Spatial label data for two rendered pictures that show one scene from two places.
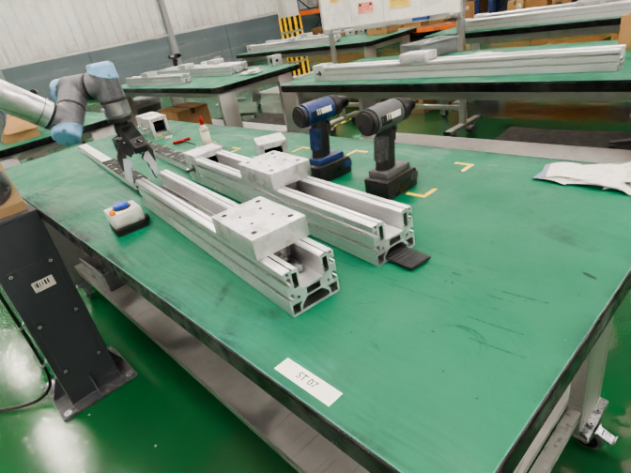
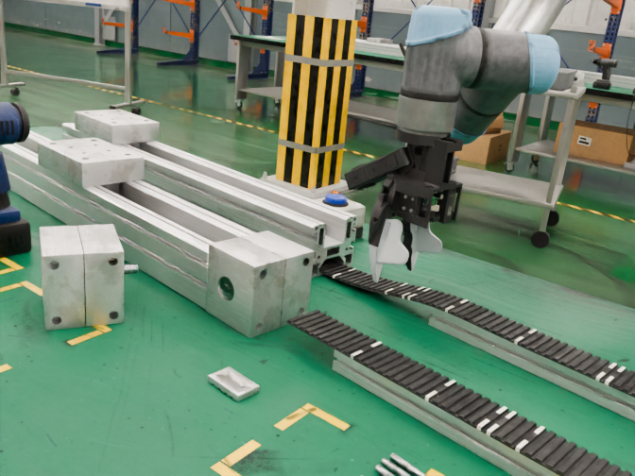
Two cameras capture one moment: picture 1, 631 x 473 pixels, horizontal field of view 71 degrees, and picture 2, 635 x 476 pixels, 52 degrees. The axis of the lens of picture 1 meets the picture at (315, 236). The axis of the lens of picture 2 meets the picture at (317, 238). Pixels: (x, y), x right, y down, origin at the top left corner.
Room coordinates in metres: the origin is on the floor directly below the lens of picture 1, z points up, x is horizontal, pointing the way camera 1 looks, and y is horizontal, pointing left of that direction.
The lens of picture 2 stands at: (2.20, 0.16, 1.17)
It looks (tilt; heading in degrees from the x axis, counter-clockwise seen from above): 20 degrees down; 164
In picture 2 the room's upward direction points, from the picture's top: 6 degrees clockwise
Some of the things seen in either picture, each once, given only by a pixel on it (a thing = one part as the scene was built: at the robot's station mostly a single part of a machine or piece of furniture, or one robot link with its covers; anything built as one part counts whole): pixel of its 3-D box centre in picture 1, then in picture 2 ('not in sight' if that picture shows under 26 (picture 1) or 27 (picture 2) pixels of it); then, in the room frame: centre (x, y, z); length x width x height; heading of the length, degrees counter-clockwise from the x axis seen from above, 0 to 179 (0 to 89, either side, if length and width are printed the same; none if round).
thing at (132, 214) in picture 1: (129, 216); (330, 219); (1.13, 0.48, 0.81); 0.10 x 0.08 x 0.06; 122
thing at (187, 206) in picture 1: (211, 221); (183, 182); (0.96, 0.23, 0.82); 0.80 x 0.10 x 0.09; 32
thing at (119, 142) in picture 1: (126, 135); (420, 177); (1.42, 0.51, 0.97); 0.09 x 0.08 x 0.12; 32
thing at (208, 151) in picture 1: (203, 164); (266, 279); (1.43, 0.31, 0.83); 0.12 x 0.09 x 0.10; 122
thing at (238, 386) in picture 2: not in sight; (232, 383); (1.60, 0.25, 0.78); 0.05 x 0.03 x 0.01; 33
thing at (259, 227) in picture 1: (260, 232); (116, 132); (0.74, 0.10, 0.87); 0.16 x 0.11 x 0.07; 32
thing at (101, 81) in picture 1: (105, 83); (437, 53); (1.41, 0.51, 1.13); 0.09 x 0.08 x 0.11; 85
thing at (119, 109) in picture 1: (115, 109); (427, 115); (1.41, 0.51, 1.05); 0.08 x 0.08 x 0.05
